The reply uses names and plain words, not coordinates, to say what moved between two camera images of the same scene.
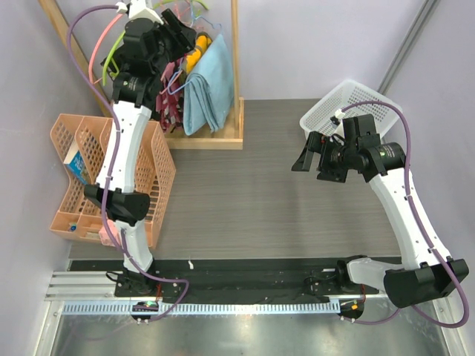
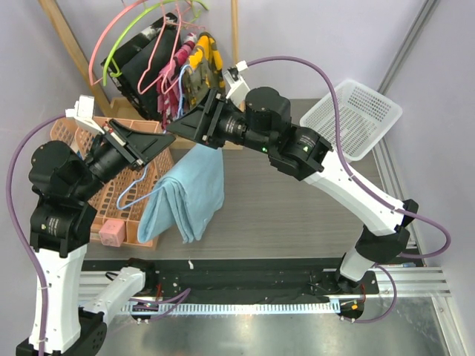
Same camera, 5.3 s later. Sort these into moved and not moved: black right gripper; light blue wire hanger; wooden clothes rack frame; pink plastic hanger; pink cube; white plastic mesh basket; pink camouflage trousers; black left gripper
Moved: black right gripper; black left gripper; light blue wire hanger
Not moved: wooden clothes rack frame; pink cube; white plastic mesh basket; pink plastic hanger; pink camouflage trousers
